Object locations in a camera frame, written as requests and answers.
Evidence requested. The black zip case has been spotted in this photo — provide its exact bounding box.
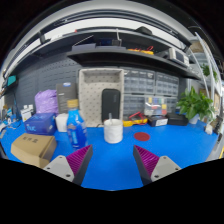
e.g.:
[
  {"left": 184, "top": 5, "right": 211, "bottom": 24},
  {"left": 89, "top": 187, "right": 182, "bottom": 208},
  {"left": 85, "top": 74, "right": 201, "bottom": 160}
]
[{"left": 101, "top": 88, "right": 121, "bottom": 123}]

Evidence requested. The flat round red coaster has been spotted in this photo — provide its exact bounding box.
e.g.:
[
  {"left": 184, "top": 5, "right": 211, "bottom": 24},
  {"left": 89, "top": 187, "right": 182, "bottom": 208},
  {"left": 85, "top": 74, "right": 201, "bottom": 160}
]
[{"left": 133, "top": 131, "right": 151, "bottom": 142}]

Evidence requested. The brown cardboard box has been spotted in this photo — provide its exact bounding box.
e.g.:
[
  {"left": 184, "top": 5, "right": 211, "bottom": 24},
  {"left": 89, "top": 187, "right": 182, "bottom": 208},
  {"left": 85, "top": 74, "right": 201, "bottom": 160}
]
[{"left": 10, "top": 133, "right": 58, "bottom": 169}]

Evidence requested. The flat black case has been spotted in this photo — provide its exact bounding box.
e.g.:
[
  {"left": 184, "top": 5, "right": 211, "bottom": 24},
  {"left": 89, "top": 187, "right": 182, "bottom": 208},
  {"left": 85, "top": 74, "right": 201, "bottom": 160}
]
[{"left": 166, "top": 113, "right": 190, "bottom": 127}]

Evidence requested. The blue carton box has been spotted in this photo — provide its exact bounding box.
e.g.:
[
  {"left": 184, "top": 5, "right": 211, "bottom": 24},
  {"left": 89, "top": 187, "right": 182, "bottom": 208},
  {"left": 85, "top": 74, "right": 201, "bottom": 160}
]
[{"left": 23, "top": 112, "right": 58, "bottom": 136}]

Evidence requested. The white ribbed cup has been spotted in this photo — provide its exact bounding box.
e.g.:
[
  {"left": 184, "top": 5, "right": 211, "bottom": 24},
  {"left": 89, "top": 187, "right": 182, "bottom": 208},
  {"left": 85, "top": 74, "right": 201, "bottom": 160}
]
[{"left": 103, "top": 118, "right": 124, "bottom": 145}]

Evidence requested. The white metal rack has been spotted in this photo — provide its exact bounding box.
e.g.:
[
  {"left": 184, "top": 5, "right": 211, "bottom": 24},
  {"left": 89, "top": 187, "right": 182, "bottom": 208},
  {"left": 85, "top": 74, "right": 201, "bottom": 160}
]
[{"left": 188, "top": 31, "right": 224, "bottom": 134}]

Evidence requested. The purple plastic bag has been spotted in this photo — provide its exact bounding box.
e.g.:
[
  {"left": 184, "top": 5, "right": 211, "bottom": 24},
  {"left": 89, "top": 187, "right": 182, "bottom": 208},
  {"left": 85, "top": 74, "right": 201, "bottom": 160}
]
[{"left": 34, "top": 89, "right": 60, "bottom": 115}]

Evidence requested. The blue drink bottle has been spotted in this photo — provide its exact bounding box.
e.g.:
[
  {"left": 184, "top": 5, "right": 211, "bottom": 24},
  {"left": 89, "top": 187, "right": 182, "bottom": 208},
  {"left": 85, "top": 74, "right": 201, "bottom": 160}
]
[{"left": 66, "top": 98, "right": 89, "bottom": 149}]

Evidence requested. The grey small-parts drawer cabinet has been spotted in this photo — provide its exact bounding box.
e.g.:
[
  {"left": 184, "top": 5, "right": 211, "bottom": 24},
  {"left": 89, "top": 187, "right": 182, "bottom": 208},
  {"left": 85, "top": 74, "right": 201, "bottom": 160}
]
[{"left": 123, "top": 68, "right": 180, "bottom": 118}]

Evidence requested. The clear organizer with coloured parts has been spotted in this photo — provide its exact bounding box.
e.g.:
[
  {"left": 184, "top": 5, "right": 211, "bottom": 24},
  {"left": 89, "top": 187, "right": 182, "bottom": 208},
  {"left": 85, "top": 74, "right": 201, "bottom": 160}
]
[{"left": 143, "top": 96, "right": 169, "bottom": 117}]

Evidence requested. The green potted plant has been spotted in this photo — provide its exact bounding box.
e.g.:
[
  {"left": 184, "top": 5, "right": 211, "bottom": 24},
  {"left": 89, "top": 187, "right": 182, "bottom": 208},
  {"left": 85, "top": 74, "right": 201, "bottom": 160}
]
[{"left": 175, "top": 86, "right": 216, "bottom": 125}]

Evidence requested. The beige dotted storage tray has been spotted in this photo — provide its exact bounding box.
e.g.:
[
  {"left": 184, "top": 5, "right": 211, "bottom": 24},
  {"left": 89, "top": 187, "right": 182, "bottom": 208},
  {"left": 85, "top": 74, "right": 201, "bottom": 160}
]
[{"left": 78, "top": 67, "right": 125, "bottom": 128}]

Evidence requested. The black box with white label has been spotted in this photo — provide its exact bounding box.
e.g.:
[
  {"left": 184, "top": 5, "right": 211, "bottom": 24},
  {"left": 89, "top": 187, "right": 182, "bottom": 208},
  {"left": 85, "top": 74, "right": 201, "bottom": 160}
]
[{"left": 146, "top": 114, "right": 169, "bottom": 128}]

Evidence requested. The tiny white carton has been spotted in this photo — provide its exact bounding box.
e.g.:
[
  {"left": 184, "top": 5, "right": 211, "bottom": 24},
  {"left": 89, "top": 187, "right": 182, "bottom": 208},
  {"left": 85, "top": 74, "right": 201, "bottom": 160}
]
[{"left": 20, "top": 104, "right": 35, "bottom": 123}]

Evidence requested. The dark grey upright box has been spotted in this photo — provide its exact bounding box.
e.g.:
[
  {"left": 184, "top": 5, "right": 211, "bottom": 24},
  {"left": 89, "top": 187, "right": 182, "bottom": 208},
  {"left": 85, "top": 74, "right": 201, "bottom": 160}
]
[{"left": 55, "top": 82, "right": 79, "bottom": 114}]

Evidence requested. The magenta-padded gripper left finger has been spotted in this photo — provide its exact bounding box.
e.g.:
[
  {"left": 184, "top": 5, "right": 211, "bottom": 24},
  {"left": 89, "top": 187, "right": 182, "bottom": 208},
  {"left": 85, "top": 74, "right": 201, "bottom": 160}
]
[{"left": 43, "top": 144, "right": 94, "bottom": 186}]

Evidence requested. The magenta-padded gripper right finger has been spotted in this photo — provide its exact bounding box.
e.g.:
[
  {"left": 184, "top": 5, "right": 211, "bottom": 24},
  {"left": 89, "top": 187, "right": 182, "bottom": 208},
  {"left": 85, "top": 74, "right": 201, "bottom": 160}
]
[{"left": 133, "top": 144, "right": 182, "bottom": 186}]

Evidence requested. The black overhead shelf unit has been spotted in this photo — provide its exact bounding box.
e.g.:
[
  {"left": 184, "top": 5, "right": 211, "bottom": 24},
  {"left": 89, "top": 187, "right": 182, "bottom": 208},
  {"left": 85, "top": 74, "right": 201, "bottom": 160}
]
[{"left": 33, "top": 25, "right": 201, "bottom": 81}]

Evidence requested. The small white box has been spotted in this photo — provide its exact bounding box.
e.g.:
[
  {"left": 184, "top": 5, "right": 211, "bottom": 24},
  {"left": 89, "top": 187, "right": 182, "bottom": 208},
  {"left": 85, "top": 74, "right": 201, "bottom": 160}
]
[{"left": 54, "top": 113, "right": 70, "bottom": 133}]

